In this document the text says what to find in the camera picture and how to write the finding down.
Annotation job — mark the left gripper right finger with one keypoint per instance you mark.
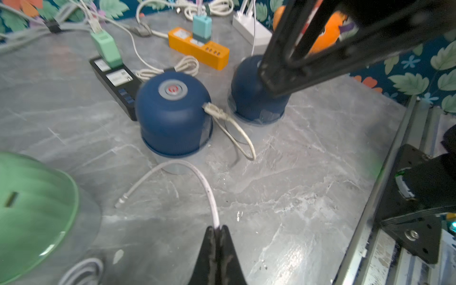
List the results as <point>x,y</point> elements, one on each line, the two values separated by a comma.
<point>229,271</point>

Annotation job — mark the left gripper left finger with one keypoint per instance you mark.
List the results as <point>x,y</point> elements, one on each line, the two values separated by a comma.
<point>206,267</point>

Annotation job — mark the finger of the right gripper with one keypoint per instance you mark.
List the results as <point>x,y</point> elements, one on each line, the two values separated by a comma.
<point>385,28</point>

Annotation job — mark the blue meat grinder front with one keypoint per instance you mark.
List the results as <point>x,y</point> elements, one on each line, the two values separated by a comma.
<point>250,100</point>

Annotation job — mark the blue meat grinder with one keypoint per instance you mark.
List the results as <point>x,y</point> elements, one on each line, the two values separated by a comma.
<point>250,100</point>
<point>169,110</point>

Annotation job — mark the green meat grinder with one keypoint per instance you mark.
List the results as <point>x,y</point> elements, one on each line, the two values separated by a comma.
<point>47,225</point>

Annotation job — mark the teal charger adapter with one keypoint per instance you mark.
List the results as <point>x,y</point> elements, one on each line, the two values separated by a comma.
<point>202,28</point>

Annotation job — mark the green charger adapter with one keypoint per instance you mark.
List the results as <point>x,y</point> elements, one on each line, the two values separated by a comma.
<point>107,48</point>

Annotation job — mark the orange clownfish plush toy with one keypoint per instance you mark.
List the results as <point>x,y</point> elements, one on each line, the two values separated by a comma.
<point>329,34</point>

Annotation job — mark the white folding desk lamp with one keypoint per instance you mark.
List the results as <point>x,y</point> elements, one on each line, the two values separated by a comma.
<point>250,28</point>

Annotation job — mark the orange power strip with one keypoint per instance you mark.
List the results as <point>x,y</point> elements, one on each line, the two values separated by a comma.
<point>211,54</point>

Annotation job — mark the black power strip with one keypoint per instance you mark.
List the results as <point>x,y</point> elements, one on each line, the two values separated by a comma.
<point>120,82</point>

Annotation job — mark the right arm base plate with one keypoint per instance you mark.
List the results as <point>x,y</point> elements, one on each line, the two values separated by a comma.
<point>419,191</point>

